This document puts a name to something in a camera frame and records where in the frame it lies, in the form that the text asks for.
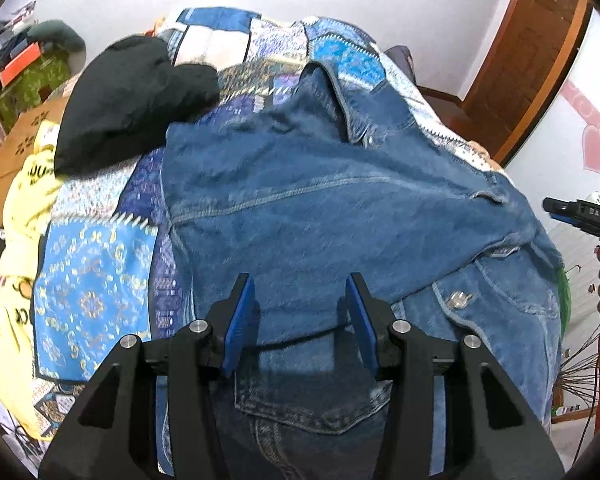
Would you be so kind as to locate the pink heart wall decoration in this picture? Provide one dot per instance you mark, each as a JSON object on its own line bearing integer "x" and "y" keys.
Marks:
{"x": 595, "y": 140}

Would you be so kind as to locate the blue patchwork blanket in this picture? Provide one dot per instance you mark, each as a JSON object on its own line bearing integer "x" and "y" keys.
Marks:
{"x": 95, "y": 285}

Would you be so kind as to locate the black cloth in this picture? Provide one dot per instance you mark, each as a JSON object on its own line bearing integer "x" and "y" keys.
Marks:
{"x": 120, "y": 100}

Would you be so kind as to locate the brown wooden bed frame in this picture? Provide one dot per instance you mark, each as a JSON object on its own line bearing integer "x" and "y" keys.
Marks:
{"x": 445, "y": 110}

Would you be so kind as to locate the yellow printed blanket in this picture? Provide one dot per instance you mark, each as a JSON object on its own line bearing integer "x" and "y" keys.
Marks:
{"x": 25, "y": 200}

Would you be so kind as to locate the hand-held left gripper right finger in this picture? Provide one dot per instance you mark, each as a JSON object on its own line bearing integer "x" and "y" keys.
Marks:
{"x": 360, "y": 310}

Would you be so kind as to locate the brown cardboard box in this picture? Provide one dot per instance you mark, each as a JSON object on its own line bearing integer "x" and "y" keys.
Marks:
{"x": 10, "y": 160}

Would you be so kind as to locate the brown wooden door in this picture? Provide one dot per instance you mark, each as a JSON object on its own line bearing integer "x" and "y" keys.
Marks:
{"x": 525, "y": 35}

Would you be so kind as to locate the blue denim jacket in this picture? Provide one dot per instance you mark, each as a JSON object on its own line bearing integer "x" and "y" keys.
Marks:
{"x": 305, "y": 200}

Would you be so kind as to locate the bundle of thin sticks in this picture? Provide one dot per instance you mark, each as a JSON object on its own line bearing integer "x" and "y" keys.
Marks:
{"x": 577, "y": 375}

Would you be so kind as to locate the dark green cushion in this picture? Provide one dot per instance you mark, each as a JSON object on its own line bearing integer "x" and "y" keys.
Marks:
{"x": 60, "y": 35}

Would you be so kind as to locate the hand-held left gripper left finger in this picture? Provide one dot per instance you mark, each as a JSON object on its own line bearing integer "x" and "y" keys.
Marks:
{"x": 241, "y": 310}

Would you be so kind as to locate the orange box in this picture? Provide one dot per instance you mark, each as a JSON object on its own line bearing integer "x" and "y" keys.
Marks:
{"x": 22, "y": 62}

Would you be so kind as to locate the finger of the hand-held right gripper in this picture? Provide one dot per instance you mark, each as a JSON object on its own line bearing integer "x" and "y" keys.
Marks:
{"x": 562, "y": 209}

